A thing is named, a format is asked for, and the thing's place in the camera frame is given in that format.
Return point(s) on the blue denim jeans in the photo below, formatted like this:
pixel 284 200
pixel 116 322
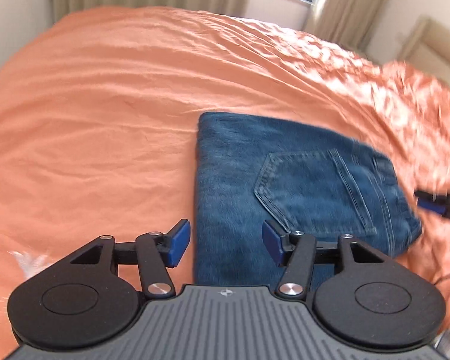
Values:
pixel 252 169

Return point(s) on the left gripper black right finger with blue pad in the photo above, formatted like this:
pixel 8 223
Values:
pixel 356 293

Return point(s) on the beige right curtain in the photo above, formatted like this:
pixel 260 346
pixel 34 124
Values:
pixel 348 23

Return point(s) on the orange bed sheet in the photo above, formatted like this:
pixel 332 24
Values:
pixel 98 121

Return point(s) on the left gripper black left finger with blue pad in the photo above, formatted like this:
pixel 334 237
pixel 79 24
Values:
pixel 96 292

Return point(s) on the beige headboard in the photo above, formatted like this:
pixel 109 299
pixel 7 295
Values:
pixel 428 48

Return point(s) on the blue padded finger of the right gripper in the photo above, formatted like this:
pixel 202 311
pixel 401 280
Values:
pixel 437 203

